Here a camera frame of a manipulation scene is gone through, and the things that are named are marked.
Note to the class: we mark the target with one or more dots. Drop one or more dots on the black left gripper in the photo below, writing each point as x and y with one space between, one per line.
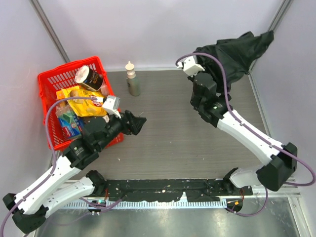
128 122

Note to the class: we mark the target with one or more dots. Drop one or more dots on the red plastic basket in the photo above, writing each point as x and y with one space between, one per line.
63 77

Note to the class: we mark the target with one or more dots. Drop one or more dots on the black folding umbrella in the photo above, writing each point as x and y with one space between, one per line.
237 55

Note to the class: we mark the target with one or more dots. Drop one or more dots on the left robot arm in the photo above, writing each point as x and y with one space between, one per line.
31 207

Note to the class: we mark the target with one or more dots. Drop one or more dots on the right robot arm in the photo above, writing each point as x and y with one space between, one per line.
275 157

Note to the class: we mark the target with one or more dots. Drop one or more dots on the beige squeeze bottle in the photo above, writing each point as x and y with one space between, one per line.
132 81

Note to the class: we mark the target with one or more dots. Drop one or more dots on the yellow Lay's chips bag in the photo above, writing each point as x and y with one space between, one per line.
85 107

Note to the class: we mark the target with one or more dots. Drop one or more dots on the blue green snack packet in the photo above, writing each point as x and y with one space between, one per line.
70 123

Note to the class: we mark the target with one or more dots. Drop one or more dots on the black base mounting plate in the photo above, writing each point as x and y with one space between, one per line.
168 190

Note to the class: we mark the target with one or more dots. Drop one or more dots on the black ice cream tub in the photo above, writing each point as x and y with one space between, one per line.
88 78

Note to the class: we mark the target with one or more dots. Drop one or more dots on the orange snack packet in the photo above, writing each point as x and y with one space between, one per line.
60 94

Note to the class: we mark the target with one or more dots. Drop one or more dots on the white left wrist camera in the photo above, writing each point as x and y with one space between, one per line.
111 105

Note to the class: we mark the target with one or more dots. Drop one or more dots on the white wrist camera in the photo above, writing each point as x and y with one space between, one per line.
190 66
111 105

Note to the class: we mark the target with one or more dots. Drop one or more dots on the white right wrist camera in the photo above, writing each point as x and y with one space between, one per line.
190 66

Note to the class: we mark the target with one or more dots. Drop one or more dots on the white slotted cable duct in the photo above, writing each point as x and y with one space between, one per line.
181 204

